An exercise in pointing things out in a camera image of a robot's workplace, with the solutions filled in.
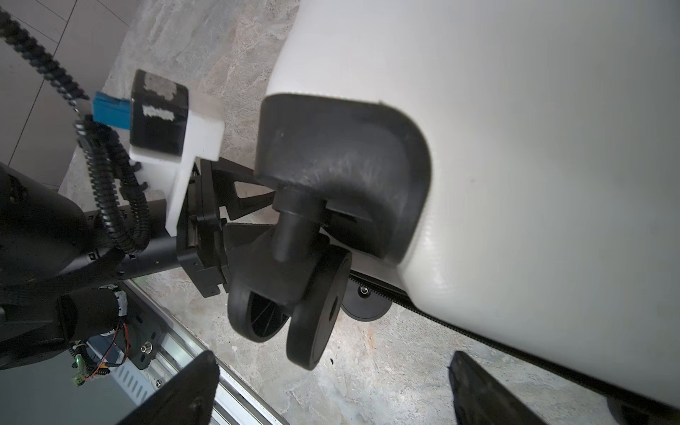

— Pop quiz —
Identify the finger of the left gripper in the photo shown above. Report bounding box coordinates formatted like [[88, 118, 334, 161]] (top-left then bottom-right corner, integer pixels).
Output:
[[212, 159, 274, 221]]

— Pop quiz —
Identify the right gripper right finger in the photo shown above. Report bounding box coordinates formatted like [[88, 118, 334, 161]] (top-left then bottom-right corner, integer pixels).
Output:
[[448, 351, 545, 425]]

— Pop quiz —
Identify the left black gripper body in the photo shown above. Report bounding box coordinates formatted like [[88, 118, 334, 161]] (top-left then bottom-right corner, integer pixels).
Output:
[[129, 70, 226, 298]]

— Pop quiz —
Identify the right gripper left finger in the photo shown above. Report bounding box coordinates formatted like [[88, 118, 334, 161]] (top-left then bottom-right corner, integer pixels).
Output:
[[119, 351, 220, 425]]

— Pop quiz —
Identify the white suitcase with black lining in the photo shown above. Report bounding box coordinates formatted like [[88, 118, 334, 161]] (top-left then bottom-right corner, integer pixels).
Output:
[[226, 1, 679, 424]]

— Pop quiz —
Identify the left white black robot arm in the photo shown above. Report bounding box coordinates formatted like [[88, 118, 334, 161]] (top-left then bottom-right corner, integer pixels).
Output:
[[1, 12, 287, 369]]

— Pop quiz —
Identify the left circuit board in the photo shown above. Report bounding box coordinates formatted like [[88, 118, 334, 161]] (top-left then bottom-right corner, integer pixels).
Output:
[[67, 320, 130, 387]]

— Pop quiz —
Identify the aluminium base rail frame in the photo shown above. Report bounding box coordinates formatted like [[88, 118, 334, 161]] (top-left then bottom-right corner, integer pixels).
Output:
[[84, 280, 290, 425]]

